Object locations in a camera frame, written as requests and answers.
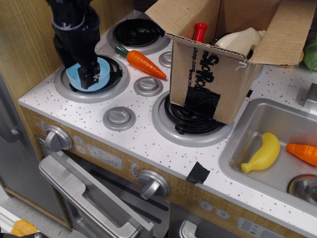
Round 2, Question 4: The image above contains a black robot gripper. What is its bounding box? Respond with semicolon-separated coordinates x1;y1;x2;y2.
47;0;101;89

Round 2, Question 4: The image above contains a light blue plastic bowl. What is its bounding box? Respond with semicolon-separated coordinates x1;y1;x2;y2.
66;57;110;92

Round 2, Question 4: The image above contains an orange toy carrot on stove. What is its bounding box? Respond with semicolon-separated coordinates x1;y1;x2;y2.
115;44;167;79

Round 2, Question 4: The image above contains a grey stovetop knob front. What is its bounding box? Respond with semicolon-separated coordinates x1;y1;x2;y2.
103;107;136;131

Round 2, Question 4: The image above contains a grey stovetop knob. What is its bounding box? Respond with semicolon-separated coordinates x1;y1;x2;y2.
158;51;172;68
103;107;136;131
134;76;163;97

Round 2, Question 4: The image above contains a grey stovetop knob middle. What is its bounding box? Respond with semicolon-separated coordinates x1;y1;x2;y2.
134;76;163;97

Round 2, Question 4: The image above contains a black back left burner coil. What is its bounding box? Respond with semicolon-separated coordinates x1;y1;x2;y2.
113;18;165;47

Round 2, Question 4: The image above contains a silver oven dial left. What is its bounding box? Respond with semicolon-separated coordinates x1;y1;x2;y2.
45;125;73;153

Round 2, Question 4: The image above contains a silver oven dial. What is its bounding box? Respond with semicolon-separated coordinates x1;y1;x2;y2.
45;125;73;153
138;169;171;200

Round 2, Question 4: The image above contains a grey stovetop knob back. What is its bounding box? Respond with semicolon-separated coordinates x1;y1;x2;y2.
158;51;172;68

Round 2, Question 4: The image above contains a black front right burner coil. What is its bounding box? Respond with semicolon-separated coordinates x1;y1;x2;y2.
164;94;225;134

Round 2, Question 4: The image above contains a brown cardboard box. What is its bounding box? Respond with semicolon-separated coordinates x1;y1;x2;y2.
146;0;317;124

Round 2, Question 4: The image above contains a grey toy fridge door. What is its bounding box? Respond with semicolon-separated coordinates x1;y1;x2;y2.
0;78;65;223

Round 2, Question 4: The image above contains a red toy bottle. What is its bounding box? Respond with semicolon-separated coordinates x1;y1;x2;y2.
194;22;208;43

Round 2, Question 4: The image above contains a silver oven dial right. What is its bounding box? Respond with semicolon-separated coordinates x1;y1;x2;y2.
138;169;171;200

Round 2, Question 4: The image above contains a black tape piece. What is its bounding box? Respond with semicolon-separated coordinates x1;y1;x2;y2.
186;162;210;184

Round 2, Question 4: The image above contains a cream toy milk jug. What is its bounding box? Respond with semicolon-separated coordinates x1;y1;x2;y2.
215;27;266;57

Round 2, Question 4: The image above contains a silver toy sink basin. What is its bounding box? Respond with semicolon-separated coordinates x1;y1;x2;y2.
219;99;317;216

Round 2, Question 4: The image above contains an orange cloth on floor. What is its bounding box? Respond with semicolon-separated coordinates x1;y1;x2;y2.
10;220;38;237

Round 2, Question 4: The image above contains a yellow toy banana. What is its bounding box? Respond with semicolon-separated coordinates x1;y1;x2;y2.
241;132;280;173

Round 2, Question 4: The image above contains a green toy cabbage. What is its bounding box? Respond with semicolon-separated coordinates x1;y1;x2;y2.
303;39;317;71

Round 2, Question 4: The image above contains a grey toy faucet base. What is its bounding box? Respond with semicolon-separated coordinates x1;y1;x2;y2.
296;83;317;112

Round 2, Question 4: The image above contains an orange toy carrot in sink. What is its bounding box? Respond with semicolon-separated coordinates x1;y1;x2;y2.
286;143;317;167

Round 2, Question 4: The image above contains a silver pot in sink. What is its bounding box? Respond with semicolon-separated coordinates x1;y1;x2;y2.
287;174;317;206

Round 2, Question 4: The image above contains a silver oven door handle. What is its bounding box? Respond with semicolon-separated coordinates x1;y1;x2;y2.
39;154;154;238

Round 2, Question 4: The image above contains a silver lower cabinet handle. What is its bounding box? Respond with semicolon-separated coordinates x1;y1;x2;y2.
178;220;197;238

